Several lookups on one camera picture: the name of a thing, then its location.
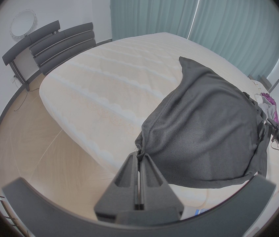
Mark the black T-shirt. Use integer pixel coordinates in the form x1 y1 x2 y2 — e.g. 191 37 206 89
135 56 270 189

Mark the purple garment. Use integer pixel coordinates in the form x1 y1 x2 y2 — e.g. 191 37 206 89
261 93 278 123

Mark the grey bedside table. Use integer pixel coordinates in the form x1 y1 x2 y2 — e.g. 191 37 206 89
248 74 272 88

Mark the grey garment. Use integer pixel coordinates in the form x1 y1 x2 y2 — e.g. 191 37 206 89
254 94 277 120

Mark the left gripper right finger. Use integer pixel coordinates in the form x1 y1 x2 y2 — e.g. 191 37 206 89
140 154 184 216

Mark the bed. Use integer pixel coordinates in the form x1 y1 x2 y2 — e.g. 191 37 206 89
39 32 279 216

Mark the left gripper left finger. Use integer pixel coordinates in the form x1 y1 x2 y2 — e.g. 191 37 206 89
94 153 140 218

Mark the blue-green curtain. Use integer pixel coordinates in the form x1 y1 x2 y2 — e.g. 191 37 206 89
110 0 202 41
188 0 279 80

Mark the black chest of drawers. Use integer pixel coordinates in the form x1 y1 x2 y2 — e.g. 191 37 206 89
29 22 97 76

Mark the black cable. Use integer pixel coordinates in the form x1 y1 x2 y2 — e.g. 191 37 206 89
13 76 32 112

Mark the black dressing table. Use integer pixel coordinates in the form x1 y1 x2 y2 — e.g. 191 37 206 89
2 20 60 91

